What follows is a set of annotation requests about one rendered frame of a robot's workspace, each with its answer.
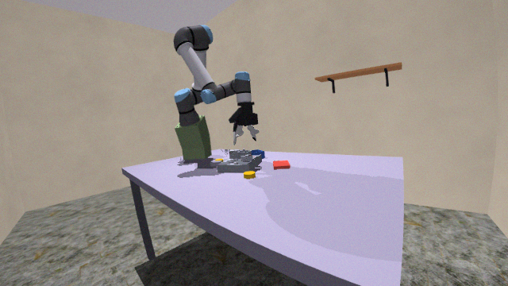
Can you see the yellow short cylinder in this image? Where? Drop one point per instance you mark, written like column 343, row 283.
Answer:
column 249, row 175

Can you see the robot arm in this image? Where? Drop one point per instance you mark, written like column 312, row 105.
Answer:
column 195, row 58

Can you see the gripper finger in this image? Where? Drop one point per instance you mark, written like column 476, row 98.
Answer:
column 237, row 130
column 253, row 131

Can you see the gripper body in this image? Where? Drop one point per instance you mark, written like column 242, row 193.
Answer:
column 248, row 116

